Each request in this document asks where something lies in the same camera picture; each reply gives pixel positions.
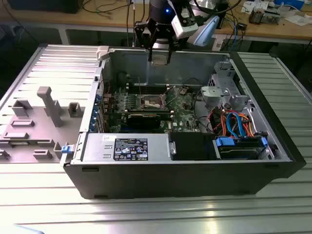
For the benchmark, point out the black PC case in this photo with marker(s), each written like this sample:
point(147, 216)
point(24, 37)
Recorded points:
point(170, 180)

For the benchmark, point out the silver CPU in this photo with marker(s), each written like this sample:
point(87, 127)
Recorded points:
point(159, 60)

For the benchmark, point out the blue box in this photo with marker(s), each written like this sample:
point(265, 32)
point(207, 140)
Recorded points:
point(290, 2)

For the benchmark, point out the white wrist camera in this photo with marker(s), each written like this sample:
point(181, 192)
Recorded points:
point(184, 29)

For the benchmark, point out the CPU socket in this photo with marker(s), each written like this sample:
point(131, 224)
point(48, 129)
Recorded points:
point(152, 102)

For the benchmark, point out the CPU cooler heat sink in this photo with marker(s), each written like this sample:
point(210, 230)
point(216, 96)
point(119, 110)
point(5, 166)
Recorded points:
point(256, 16)

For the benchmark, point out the small black adapter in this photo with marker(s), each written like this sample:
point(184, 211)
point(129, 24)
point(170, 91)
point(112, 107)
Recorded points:
point(241, 26)

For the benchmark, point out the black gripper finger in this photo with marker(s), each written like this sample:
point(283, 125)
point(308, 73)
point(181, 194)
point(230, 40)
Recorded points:
point(139, 31)
point(176, 45)

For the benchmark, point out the blue case latch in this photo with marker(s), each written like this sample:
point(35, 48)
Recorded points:
point(67, 149)

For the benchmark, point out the white printed paper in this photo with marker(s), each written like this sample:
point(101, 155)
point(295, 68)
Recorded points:
point(248, 6)

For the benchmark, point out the black graphics card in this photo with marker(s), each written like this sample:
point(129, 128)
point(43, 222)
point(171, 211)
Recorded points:
point(143, 120)

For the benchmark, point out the RAM stick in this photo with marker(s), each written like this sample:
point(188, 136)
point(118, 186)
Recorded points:
point(148, 111)

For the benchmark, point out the black tower box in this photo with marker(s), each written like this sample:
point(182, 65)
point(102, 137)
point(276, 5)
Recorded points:
point(222, 20)

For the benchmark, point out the green motherboard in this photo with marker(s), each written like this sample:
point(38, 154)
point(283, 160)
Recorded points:
point(182, 117)

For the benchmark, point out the beige case latch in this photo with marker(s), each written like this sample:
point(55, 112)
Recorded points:
point(102, 52)

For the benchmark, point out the hard disk blue carrier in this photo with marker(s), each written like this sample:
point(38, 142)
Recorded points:
point(236, 151)

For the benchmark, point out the silver power supply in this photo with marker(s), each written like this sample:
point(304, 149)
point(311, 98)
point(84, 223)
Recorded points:
point(97, 146)

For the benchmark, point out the silver metal drive cage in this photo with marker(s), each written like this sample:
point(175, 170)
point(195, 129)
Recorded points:
point(237, 100)

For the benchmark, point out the grey parts rack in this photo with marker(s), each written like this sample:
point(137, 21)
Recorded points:
point(36, 126)

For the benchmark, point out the black plastic shroud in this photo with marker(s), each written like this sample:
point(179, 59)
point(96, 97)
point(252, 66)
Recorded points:
point(190, 146)

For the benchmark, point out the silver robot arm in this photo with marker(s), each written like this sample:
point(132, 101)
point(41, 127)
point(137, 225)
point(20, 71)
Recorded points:
point(207, 31)

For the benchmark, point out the white paper sheets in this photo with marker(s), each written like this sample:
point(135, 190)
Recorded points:
point(299, 19)

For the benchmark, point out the wooden desk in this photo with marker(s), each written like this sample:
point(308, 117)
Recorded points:
point(73, 18)

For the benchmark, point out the grey electronic device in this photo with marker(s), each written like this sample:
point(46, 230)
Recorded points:
point(271, 17)

